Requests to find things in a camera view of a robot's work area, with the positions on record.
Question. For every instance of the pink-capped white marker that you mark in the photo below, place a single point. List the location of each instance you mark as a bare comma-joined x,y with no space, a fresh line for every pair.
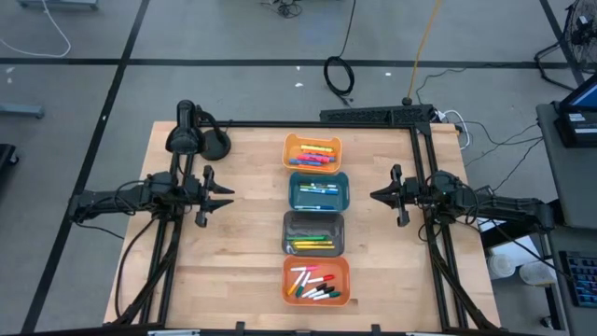
305,270

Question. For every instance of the grey cart foot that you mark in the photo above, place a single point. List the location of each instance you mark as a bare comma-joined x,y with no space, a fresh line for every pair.
21,111

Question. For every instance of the teal plastic bin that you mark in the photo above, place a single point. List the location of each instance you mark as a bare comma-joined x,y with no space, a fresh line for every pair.
317,200

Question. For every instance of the grey side table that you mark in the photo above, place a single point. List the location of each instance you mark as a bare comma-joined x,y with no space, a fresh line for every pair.
573,186

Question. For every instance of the black aluminium table frame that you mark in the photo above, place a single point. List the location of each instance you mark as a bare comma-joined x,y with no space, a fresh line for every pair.
280,124

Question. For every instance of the grey desk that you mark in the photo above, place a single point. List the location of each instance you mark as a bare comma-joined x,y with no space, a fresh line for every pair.
555,242

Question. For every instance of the clear plastic cup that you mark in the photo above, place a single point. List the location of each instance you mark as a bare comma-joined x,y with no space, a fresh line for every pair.
536,274
501,267

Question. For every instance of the grey cart base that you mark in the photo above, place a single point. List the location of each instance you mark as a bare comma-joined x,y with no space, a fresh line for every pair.
56,4

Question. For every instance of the black floor fan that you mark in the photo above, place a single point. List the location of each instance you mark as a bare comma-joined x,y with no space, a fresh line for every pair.
583,35

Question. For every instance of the black-capped white marker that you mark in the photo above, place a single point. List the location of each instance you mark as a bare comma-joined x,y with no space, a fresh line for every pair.
322,292
314,290

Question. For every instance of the blue dry-erase marker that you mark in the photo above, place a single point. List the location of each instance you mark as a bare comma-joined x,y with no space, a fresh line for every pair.
322,206
322,191

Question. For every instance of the red-capped white marker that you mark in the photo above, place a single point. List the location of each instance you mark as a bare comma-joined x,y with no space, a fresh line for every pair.
321,279

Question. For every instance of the chunky orange highlighter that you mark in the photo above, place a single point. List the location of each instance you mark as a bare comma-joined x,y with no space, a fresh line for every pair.
326,153
308,166

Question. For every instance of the black desk lamp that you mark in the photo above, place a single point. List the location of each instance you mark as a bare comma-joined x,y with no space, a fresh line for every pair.
184,135

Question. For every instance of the orange-capped white marker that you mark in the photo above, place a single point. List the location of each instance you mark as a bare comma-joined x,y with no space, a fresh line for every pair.
296,284

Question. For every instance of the black floor object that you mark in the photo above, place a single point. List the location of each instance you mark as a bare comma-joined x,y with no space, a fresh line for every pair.
7,158

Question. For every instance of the chunky blue highlighter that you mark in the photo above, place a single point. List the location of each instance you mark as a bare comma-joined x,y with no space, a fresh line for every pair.
298,162

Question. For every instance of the slim green highlighter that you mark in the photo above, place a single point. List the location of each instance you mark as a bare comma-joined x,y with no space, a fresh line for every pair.
308,238

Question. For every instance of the green-capped white marker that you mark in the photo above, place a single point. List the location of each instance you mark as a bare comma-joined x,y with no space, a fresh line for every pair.
326,296
305,285

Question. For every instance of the yellow plastic bin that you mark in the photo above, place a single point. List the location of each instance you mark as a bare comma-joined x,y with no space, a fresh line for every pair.
288,142

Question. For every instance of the black keyboard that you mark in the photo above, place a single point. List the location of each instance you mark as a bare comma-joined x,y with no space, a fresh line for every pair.
583,280

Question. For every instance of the chunky yellow highlighter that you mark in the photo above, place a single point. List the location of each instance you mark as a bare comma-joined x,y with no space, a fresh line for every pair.
317,148

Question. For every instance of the white paper sheet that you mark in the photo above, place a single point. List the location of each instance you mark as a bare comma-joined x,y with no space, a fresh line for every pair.
522,247

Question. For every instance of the green dry-erase marker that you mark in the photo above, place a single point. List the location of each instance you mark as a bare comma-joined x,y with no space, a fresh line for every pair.
317,186
312,209

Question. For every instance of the black desk beam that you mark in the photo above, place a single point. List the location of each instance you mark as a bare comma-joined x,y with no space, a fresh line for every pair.
513,233

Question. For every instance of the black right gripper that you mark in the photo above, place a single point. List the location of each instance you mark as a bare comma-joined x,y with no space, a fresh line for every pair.
410,193

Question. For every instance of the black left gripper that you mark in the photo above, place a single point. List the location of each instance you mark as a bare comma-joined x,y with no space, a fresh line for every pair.
196,191

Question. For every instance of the black dry-erase marker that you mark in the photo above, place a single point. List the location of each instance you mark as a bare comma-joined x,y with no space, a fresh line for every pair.
312,184

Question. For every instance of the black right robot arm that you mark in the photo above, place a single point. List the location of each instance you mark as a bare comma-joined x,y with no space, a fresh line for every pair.
508,205

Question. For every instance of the black perforated mount plate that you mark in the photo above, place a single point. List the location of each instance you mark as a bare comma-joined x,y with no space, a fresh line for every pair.
373,115

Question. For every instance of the black box white labels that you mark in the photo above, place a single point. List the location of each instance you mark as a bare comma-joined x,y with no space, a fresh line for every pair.
571,135

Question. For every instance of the black frame bracket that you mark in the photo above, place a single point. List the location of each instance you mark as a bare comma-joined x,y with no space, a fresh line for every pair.
375,330
240,329

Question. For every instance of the orange plastic bin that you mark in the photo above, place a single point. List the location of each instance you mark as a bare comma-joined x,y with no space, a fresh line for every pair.
340,275

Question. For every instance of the monitor with blue screen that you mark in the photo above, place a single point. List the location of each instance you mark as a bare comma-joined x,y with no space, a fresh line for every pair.
585,98

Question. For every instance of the grey plastic bin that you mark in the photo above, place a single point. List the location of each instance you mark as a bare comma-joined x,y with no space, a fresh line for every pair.
312,224

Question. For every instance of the silver bar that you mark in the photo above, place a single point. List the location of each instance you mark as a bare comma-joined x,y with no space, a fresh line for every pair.
172,333

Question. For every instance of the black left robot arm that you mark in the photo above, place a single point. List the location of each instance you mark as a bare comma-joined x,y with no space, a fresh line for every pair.
116,198

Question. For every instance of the chunky pink highlighter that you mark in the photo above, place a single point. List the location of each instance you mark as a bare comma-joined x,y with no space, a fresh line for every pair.
310,158

